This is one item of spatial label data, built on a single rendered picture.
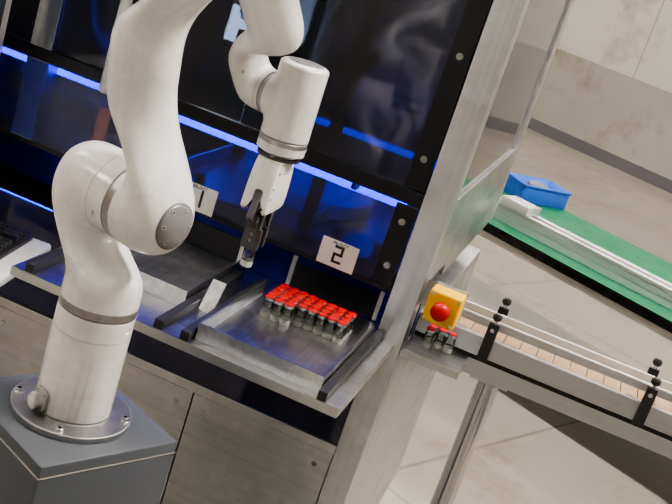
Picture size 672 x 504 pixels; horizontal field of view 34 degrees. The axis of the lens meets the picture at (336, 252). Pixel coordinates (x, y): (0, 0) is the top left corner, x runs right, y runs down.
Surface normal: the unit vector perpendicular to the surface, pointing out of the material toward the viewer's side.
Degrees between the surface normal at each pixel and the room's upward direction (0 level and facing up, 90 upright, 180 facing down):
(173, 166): 63
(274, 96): 90
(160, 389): 90
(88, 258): 37
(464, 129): 90
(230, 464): 90
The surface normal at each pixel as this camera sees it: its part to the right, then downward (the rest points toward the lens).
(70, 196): -0.55, 0.26
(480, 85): -0.29, 0.22
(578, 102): -0.68, 0.02
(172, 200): 0.75, 0.00
